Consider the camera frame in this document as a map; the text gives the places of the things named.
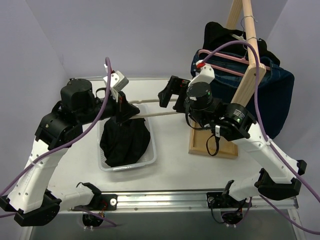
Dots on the white plastic basket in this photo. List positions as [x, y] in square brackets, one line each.
[148, 158]

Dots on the blue denim skirt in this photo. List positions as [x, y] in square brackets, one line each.
[274, 94]

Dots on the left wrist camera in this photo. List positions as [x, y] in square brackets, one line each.
[118, 82]

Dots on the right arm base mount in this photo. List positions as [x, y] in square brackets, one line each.
[222, 200]

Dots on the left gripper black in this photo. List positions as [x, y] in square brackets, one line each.
[121, 108]

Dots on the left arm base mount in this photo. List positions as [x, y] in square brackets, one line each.
[95, 212]

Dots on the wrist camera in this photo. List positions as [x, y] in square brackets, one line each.
[206, 73]
[118, 82]

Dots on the pink hanger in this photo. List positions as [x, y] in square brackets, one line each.
[227, 64]

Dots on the cream white hanger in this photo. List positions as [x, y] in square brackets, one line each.
[152, 111]

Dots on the black garment on hanger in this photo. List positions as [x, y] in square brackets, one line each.
[216, 35]

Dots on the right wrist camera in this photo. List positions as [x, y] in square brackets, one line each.
[206, 73]

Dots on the wooden clothes rack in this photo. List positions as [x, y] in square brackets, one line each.
[246, 89]

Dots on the white hanger far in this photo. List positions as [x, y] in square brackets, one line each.
[246, 35]

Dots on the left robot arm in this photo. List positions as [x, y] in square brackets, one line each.
[30, 201]

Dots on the aluminium rail table edge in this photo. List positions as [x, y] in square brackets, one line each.
[160, 200]

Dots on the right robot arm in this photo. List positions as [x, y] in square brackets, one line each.
[278, 178]

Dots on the black skirt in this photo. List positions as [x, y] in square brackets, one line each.
[124, 144]

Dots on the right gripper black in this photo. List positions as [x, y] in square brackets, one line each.
[180, 94]

